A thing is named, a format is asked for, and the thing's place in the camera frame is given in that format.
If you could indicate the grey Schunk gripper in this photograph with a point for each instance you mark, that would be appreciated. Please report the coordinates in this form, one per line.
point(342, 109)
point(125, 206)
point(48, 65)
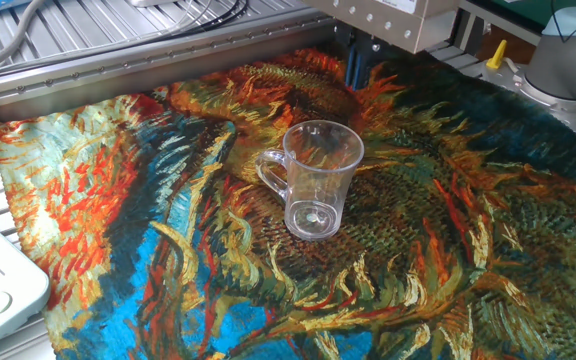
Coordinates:
point(393, 22)

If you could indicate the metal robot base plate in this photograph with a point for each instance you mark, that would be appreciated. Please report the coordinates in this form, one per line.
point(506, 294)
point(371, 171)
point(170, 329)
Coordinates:
point(568, 120)

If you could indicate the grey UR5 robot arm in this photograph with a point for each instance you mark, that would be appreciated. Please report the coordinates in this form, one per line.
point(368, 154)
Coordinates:
point(563, 65)

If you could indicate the sunflower painting cloth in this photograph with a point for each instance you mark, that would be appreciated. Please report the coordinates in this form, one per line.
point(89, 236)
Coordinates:
point(418, 225)

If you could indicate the aluminium table rail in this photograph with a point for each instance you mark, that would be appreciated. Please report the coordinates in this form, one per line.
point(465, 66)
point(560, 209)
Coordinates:
point(143, 70)

